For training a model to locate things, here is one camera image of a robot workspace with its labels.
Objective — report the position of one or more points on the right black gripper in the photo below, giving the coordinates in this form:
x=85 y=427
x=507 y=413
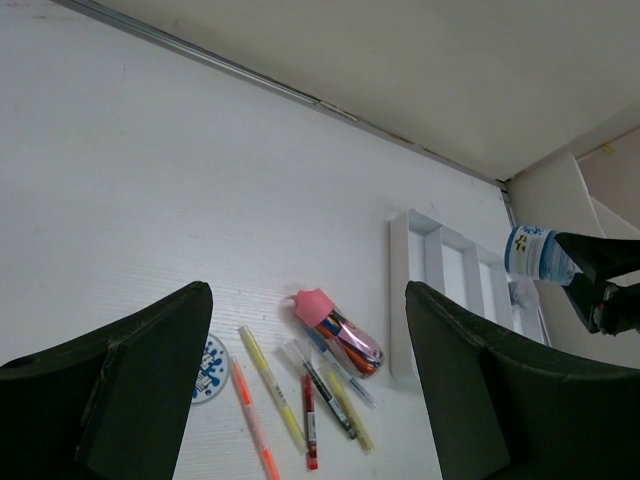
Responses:
x=603 y=306

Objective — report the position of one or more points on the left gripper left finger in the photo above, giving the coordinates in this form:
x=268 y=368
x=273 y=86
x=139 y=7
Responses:
x=112 y=403

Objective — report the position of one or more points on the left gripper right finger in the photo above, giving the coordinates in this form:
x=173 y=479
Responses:
x=502 y=406

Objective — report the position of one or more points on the blue labelled round jar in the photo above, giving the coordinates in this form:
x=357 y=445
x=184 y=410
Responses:
x=533 y=252

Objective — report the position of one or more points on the blue patterned round tin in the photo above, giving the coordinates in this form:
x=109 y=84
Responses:
x=213 y=372

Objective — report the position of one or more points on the pink capped marker case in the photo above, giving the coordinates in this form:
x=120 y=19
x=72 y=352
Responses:
x=326 y=327

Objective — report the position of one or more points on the orange highlighter pen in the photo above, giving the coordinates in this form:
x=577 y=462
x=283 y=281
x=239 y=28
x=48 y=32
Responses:
x=250 y=413

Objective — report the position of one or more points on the black gel pen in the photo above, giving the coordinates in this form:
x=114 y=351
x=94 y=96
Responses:
x=301 y=359

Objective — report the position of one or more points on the short yellow highlighter pen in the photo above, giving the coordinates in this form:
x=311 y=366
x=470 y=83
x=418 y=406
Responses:
x=337 y=388

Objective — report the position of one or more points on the red gel pen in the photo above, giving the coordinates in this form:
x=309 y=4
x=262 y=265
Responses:
x=309 y=423

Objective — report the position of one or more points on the blue gel pen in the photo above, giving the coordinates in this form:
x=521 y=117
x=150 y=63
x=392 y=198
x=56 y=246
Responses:
x=335 y=365

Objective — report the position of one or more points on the small clear glitter jar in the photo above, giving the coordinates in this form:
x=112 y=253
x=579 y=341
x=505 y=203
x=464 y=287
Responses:
x=523 y=293

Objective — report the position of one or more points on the white folded cardboard panel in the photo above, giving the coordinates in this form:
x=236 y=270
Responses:
x=590 y=187

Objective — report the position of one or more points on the long yellow highlighter pen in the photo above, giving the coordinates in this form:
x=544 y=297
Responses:
x=263 y=368

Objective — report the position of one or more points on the white divided organizer tray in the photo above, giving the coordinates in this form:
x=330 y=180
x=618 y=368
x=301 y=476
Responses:
x=422 y=249

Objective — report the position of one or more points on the aluminium side rail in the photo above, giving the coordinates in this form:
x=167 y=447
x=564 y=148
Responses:
x=146 y=32

